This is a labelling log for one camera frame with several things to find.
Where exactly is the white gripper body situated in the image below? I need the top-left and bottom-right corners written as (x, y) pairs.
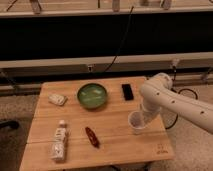
top-left (140, 101), bottom-right (161, 125)

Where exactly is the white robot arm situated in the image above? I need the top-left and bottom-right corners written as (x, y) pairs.
top-left (140, 73), bottom-right (213, 134)

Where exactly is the green ceramic bowl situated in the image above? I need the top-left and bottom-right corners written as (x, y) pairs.
top-left (77, 83), bottom-right (108, 109)

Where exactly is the black rectangular block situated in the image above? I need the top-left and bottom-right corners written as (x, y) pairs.
top-left (122, 84), bottom-right (134, 101)

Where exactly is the red chili pepper toy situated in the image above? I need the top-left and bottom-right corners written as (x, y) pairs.
top-left (85, 127), bottom-right (100, 148)

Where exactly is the wooden bamboo table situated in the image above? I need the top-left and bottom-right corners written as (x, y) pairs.
top-left (20, 76), bottom-right (174, 171)

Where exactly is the white crumpled packet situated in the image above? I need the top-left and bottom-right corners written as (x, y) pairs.
top-left (48, 94), bottom-right (67, 106)

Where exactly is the white plastic bottle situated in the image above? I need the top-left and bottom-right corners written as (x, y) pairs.
top-left (51, 120), bottom-right (67, 162)

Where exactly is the long workbench rail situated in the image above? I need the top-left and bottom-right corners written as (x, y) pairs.
top-left (0, 52), bottom-right (213, 76)

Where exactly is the black hanging cable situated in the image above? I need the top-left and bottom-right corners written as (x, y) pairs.
top-left (101, 5), bottom-right (136, 73)

